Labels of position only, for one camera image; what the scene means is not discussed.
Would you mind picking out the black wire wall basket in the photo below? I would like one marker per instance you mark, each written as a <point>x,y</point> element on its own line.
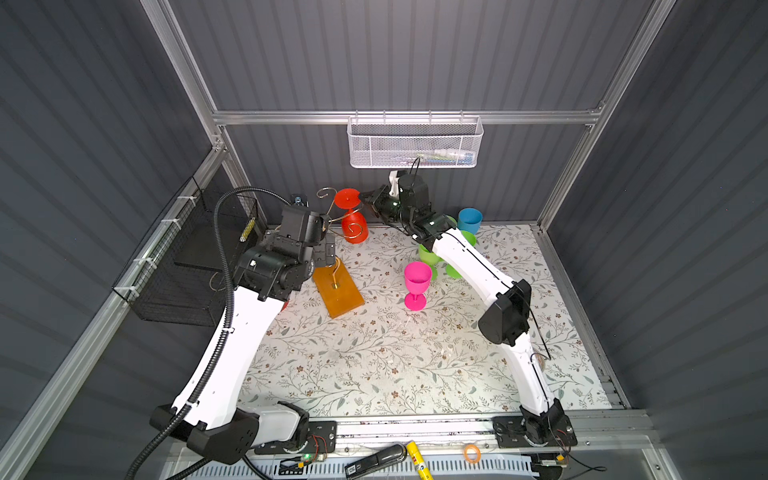
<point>178,279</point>

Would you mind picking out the wooden base wire glass rack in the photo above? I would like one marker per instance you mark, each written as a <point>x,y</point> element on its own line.
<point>335,285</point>

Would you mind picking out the yellow marker in black basket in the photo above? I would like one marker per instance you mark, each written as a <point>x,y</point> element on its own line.
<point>247,230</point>

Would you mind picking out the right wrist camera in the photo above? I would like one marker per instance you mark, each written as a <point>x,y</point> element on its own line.
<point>394,189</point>

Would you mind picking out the black stapler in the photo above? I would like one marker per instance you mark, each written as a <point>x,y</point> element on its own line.
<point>387,457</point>

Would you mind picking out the red wine glass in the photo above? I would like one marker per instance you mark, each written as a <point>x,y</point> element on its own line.
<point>353,223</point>

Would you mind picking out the pink wine glass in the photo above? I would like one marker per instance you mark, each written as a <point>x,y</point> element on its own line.
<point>417,277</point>

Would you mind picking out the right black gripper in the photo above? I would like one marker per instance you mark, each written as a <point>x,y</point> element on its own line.
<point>380,199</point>

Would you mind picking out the blue wine glass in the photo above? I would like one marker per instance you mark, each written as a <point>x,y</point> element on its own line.
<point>470,220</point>

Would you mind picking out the clear tape roll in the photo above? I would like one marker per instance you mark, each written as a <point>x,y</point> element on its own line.
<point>541,359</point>

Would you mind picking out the yellow glue tube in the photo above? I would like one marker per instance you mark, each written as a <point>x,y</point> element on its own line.
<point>418,461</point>

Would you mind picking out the white wire wall basket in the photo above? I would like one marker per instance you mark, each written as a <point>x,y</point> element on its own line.
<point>430,141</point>

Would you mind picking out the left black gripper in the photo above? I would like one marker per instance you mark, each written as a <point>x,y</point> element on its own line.
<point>324,254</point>

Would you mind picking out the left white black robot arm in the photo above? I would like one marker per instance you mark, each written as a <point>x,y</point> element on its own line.
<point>205,415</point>

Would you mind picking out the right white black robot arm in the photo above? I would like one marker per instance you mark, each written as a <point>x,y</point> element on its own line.
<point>404,204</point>

